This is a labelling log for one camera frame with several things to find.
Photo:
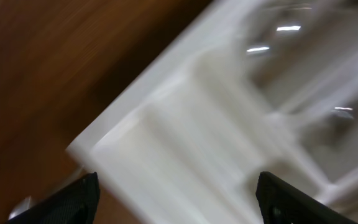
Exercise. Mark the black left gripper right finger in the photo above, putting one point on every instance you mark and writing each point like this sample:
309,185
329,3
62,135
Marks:
281,203

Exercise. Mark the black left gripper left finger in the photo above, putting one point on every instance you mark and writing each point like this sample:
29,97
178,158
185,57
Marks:
76,203

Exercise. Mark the white plastic cutlery tray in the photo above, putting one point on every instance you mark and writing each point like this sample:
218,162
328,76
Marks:
251,86

